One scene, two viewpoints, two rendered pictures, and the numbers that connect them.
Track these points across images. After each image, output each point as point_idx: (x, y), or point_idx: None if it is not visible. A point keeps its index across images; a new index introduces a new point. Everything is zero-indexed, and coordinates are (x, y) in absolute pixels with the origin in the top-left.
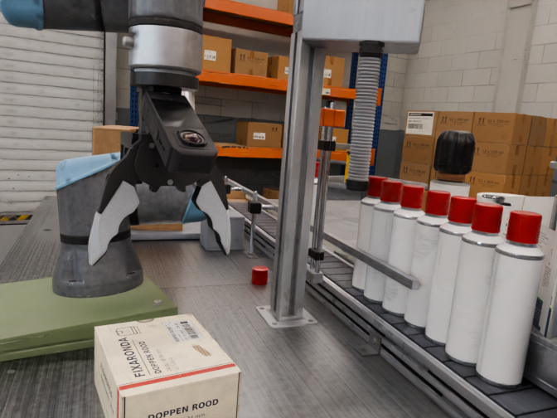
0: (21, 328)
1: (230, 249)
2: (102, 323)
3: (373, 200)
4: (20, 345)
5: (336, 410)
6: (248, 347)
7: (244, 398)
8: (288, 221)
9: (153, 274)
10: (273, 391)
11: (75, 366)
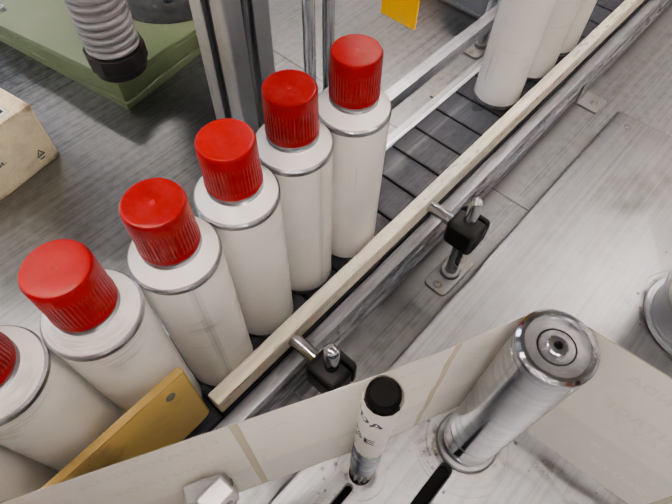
0: (17, 18)
1: (477, 16)
2: (54, 53)
3: (324, 99)
4: (6, 35)
5: (15, 319)
6: (130, 183)
7: (8, 229)
8: (199, 45)
9: (289, 8)
10: (32, 247)
11: (16, 84)
